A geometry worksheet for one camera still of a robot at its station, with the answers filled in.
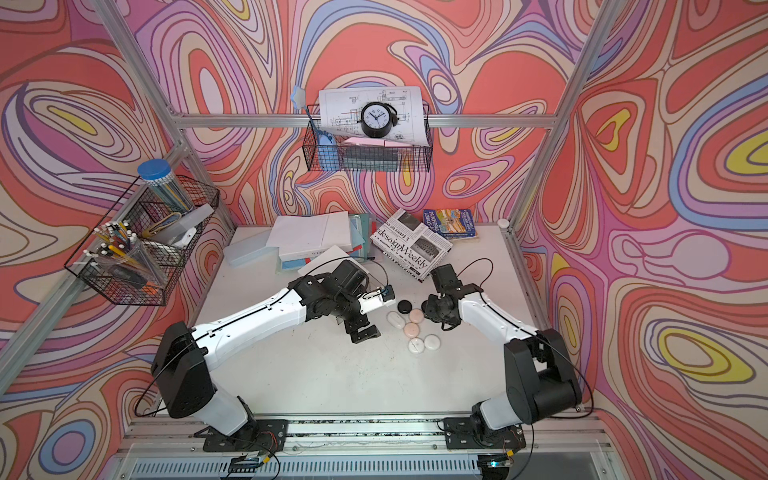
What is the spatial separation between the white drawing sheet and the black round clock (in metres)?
0.04

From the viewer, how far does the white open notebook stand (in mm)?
1068

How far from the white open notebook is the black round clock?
15.5 inches
